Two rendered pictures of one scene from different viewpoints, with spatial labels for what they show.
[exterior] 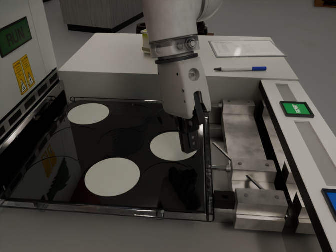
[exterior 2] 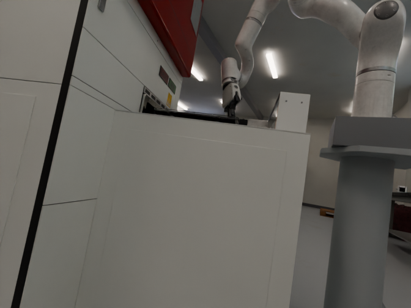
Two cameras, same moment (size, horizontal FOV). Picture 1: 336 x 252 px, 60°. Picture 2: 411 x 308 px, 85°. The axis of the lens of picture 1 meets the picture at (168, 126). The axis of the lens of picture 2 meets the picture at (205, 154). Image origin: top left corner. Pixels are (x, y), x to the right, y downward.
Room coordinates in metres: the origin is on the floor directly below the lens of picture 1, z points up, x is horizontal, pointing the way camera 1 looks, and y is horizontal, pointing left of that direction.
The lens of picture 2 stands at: (-0.59, -0.05, 0.66)
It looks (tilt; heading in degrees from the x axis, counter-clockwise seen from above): 5 degrees up; 5
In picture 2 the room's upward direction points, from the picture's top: 9 degrees clockwise
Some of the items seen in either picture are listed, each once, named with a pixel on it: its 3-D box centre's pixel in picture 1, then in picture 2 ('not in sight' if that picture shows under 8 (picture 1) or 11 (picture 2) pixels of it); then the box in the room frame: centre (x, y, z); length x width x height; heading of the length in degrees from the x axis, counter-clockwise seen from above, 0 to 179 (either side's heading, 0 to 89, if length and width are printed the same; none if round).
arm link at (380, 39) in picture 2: not in sight; (379, 41); (0.22, -0.53, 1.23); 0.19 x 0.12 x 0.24; 154
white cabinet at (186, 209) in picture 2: not in sight; (208, 224); (0.57, -0.01, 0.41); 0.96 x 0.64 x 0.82; 175
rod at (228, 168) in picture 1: (220, 168); not in sight; (0.42, -0.10, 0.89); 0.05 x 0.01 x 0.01; 85
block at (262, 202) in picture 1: (260, 202); (257, 123); (0.34, -0.15, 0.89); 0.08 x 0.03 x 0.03; 85
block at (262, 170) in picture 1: (252, 169); not in sight; (0.42, -0.16, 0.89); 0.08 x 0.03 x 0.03; 85
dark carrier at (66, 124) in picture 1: (122, 142); (201, 123); (0.50, 0.10, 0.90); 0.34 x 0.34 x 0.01; 85
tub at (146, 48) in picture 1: (158, 41); not in sight; (0.87, 0.03, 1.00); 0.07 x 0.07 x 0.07; 59
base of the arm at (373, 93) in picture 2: not in sight; (372, 101); (0.25, -0.55, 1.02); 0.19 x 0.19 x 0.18
